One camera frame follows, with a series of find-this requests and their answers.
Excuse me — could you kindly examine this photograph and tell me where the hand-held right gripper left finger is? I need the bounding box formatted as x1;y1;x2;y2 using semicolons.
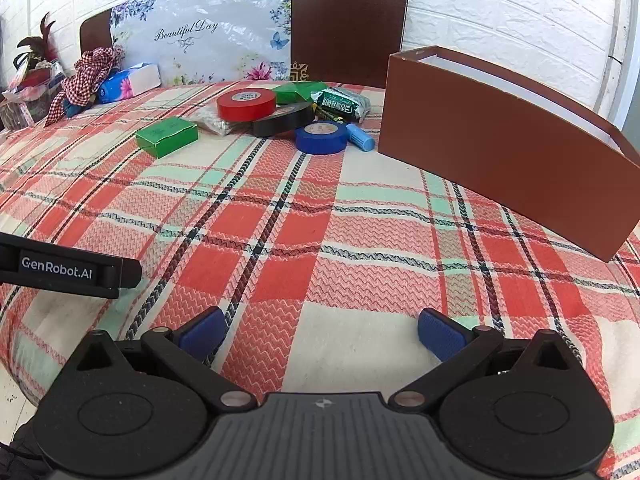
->
74;306;260;415

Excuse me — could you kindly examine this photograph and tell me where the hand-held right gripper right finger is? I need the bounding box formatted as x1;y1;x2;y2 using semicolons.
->
389;308;584;414

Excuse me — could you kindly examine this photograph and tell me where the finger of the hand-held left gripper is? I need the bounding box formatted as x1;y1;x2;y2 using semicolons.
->
121;258;143;289

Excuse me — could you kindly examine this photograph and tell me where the small green box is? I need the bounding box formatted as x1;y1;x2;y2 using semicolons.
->
271;81;325;106
135;116;199;159

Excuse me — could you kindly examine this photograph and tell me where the clear plastic bag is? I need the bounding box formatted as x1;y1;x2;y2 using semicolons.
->
187;105;253;137

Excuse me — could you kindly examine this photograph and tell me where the brown cardboard box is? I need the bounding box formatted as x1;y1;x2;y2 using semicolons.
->
377;45;640;262

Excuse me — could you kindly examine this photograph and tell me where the red tape roll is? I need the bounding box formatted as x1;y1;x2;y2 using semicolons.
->
216;88;277;122

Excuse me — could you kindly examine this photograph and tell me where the black tape roll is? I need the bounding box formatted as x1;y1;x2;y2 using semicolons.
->
251;102;315;138

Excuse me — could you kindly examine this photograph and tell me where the black marker with blue cap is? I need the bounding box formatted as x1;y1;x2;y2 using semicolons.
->
313;104;376;152

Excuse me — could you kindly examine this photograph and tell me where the blue tape roll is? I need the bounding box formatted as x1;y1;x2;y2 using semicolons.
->
294;120;349;155

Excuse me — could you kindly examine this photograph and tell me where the green and black packet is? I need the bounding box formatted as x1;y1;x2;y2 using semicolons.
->
310;87;371;126

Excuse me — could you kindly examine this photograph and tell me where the red plaid blanket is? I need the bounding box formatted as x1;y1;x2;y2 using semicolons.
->
0;80;640;480

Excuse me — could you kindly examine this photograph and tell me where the cellophane wrapped basket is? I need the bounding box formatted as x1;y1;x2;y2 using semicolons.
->
0;59;67;132

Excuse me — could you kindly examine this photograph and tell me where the dark cloth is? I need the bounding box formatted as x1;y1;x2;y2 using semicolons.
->
0;422;51;480

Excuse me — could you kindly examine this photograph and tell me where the blue tissue pack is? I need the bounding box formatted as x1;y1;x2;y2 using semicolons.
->
97;63;162;105

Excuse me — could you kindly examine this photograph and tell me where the red checkered cloth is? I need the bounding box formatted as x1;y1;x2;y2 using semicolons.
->
44;46;126;128

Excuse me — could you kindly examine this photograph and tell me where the plant with red leaves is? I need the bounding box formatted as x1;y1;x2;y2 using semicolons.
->
14;12;60;70

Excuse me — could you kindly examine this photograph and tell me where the plain brown board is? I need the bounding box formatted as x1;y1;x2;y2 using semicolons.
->
79;9;114;56

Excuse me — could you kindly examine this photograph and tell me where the floral plastic bedding bag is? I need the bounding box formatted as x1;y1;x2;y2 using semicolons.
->
109;0;293;87

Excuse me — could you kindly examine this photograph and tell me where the brown board with gold emblem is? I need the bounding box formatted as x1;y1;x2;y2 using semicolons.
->
290;0;410;90

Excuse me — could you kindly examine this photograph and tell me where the white door frame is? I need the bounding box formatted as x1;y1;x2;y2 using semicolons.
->
594;0;637;131

